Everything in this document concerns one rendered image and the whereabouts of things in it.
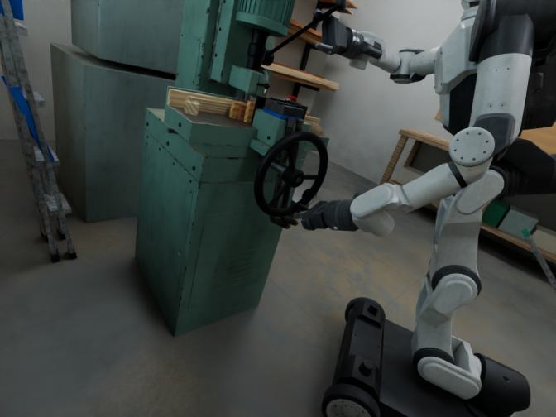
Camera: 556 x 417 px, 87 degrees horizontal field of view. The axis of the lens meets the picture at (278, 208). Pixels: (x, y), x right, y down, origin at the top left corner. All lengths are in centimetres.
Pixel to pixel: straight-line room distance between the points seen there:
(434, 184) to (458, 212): 32
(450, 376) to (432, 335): 15
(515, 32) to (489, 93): 12
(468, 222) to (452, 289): 23
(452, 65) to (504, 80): 21
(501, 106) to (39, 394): 147
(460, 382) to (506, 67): 102
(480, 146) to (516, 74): 15
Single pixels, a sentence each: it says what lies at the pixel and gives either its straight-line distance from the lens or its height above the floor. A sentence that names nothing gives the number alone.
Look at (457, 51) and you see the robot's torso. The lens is 95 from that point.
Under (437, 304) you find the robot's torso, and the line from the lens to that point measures 116.
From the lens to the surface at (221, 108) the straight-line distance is 110.
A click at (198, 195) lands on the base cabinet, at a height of 67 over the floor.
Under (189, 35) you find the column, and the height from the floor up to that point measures 112.
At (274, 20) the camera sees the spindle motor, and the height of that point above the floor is 122.
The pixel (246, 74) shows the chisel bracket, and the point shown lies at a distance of 111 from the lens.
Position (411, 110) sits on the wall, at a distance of 439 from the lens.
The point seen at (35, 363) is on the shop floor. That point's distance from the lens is 141.
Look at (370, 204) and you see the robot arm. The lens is 74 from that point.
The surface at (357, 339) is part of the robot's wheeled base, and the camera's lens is 139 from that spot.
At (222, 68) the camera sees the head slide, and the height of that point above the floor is 104.
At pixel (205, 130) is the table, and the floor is 88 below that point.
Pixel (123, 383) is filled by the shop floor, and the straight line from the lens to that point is 131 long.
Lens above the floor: 110
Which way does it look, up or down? 25 degrees down
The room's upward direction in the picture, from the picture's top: 17 degrees clockwise
